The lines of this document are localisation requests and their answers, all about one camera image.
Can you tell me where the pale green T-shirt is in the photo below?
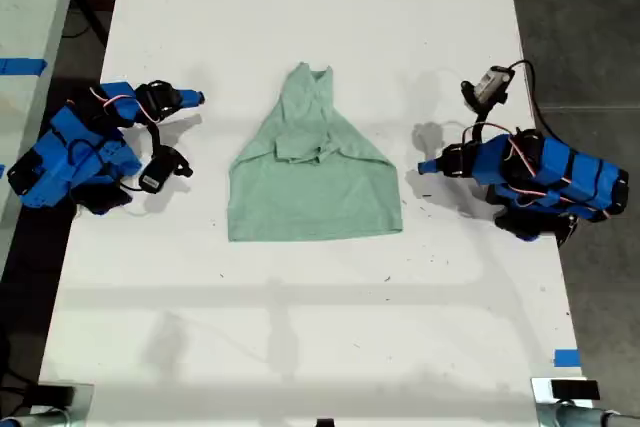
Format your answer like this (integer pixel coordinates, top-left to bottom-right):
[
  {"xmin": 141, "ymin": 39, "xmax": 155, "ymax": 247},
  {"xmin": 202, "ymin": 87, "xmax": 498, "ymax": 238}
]
[{"xmin": 226, "ymin": 61, "xmax": 404, "ymax": 244}]

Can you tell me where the long blue tape strip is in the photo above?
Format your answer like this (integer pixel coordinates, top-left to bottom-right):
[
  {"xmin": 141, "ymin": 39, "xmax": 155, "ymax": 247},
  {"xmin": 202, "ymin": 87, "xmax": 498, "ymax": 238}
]
[{"xmin": 0, "ymin": 57, "xmax": 48, "ymax": 77}]

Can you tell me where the pale side table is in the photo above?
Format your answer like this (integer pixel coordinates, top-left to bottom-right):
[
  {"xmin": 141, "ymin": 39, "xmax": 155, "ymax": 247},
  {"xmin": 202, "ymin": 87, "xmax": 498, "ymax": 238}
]
[{"xmin": 0, "ymin": 0, "xmax": 85, "ymax": 273}]

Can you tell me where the short blue tape strip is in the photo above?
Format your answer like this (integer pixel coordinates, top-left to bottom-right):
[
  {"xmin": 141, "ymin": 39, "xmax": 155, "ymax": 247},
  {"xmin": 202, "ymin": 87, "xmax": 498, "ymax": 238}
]
[{"xmin": 553, "ymin": 348, "xmax": 582, "ymax": 368}]

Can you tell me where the small black box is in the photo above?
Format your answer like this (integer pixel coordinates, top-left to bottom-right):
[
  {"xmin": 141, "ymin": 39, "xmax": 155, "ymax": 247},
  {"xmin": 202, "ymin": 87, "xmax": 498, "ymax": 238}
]
[
  {"xmin": 550, "ymin": 379, "xmax": 601, "ymax": 401},
  {"xmin": 35, "ymin": 385, "xmax": 76, "ymax": 409}
]

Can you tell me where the metal clamp with pipe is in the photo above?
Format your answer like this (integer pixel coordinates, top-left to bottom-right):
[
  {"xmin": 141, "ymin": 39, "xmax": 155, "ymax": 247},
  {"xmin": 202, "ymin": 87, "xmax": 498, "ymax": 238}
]
[
  {"xmin": 0, "ymin": 381, "xmax": 95, "ymax": 427},
  {"xmin": 529, "ymin": 375, "xmax": 640, "ymax": 427}
]

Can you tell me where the grey black camera box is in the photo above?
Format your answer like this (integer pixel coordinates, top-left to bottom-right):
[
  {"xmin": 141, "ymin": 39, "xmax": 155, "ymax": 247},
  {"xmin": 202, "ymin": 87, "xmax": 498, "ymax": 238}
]
[{"xmin": 460, "ymin": 64, "xmax": 515, "ymax": 112}]

